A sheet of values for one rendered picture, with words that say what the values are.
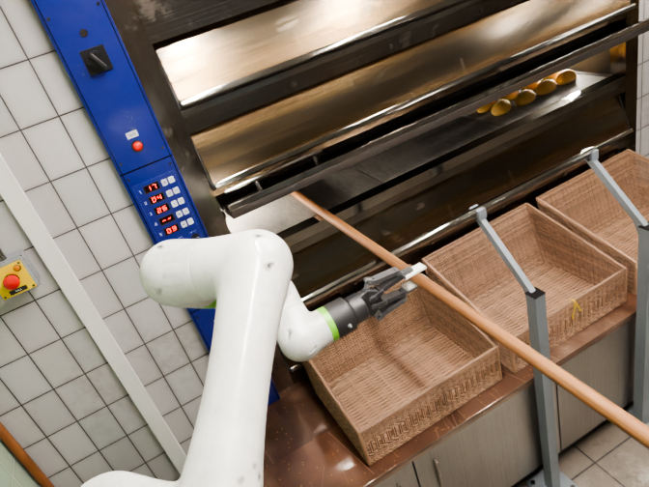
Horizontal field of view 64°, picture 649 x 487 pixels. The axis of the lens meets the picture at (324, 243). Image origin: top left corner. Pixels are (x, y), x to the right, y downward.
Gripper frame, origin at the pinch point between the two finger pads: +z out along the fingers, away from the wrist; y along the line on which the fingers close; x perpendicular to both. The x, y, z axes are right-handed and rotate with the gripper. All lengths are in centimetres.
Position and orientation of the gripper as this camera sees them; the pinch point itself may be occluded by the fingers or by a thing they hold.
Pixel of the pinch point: (413, 276)
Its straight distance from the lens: 141.8
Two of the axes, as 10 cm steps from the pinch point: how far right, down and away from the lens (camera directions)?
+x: 4.3, 3.5, -8.3
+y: 2.6, 8.3, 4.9
